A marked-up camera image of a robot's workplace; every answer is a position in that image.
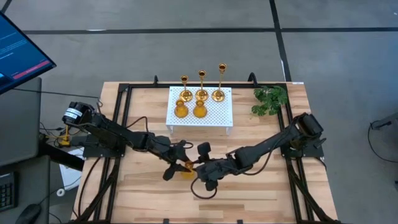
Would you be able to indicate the white perforated metal shelf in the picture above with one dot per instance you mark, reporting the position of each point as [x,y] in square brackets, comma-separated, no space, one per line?
[217,113]

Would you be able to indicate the black keyboard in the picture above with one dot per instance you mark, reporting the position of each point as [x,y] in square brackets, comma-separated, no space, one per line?
[6,194]

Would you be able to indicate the black aluminium table frame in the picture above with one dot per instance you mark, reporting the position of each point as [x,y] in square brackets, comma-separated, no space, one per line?
[140,84]

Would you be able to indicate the short brass candlestick holder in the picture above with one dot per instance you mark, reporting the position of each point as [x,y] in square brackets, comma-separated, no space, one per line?
[186,96]

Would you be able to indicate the green artificial plant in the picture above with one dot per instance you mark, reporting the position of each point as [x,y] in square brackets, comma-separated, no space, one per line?
[270,99]

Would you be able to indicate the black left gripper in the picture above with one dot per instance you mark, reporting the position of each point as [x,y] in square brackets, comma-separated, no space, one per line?
[177,152]

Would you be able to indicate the computer monitor blue screen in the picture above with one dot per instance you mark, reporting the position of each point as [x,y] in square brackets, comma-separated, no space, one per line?
[18,53]

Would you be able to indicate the black desk support bar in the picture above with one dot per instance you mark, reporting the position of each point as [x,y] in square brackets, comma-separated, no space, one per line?
[62,157]

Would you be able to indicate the yellow clamp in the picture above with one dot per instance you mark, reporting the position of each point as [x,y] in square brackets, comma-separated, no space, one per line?
[65,140]

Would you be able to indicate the white paper sheet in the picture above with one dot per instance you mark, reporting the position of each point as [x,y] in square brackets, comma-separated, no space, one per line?
[70,174]

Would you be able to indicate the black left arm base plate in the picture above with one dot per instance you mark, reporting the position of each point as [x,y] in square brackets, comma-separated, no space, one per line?
[93,152]

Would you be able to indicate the grey rounded panel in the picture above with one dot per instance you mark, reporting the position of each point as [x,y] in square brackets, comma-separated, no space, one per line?
[18,124]

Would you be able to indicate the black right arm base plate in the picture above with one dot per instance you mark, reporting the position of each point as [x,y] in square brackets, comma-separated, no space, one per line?
[306,152]

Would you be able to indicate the white tape roll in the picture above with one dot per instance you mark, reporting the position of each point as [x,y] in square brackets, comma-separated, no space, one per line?
[60,192]

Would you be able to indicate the amber glass candle holder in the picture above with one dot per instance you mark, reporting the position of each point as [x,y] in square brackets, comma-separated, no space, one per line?
[181,111]
[187,175]
[200,111]

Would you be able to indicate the grey desk top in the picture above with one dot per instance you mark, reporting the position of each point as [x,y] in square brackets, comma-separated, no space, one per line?
[31,186]

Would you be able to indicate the black computer mouse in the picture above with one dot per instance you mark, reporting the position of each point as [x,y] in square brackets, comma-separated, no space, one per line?
[29,214]

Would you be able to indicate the medium brass candlestick holder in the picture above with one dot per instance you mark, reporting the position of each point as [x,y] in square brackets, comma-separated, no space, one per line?
[201,95]

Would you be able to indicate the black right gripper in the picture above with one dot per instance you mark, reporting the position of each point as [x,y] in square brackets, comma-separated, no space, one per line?
[214,169]

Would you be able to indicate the tall brass candlestick holder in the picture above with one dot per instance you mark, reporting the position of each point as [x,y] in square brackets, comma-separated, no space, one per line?
[218,96]

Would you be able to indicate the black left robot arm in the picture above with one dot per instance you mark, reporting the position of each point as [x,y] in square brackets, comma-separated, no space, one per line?
[118,135]

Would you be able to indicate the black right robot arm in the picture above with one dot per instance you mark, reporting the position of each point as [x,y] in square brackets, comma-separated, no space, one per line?
[267,144]

